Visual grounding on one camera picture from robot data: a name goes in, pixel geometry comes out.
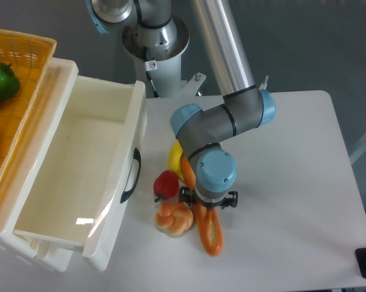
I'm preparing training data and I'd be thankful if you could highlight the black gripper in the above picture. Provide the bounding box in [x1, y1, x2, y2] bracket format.
[178, 186, 238, 210]

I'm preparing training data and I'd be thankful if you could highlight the long orange baguette bread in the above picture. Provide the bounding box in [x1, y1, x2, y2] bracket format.
[181, 156, 223, 256]

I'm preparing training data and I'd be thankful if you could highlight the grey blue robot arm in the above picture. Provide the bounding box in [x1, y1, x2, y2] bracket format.
[86, 1, 276, 209]

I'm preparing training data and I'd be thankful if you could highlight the round knotted bread roll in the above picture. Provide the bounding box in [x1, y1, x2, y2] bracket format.
[154, 203, 194, 237]

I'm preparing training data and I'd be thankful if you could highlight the red toy apple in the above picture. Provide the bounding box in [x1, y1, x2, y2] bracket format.
[153, 170, 179, 203]

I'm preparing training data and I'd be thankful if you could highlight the yellow toy banana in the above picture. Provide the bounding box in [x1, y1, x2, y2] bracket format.
[168, 140, 184, 182]

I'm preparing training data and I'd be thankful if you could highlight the white plastic drawer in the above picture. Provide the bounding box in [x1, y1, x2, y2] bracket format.
[14, 76, 147, 271]

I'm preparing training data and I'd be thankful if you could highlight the yellow woven basket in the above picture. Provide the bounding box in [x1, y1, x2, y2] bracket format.
[0, 29, 57, 183]

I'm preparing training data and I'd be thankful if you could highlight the green toy bell pepper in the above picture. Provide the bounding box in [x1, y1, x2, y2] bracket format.
[0, 61, 20, 103]

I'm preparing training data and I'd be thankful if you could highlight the white mounting bracket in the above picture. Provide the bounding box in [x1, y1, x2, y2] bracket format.
[181, 72, 207, 97]

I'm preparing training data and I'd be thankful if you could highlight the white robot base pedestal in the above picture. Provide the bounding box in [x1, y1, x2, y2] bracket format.
[122, 16, 190, 99]

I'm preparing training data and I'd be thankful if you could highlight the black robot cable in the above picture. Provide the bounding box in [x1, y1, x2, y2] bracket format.
[142, 45, 161, 99]

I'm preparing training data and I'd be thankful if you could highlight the white drawer cabinet frame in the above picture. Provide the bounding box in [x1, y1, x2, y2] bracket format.
[0, 58, 78, 271]

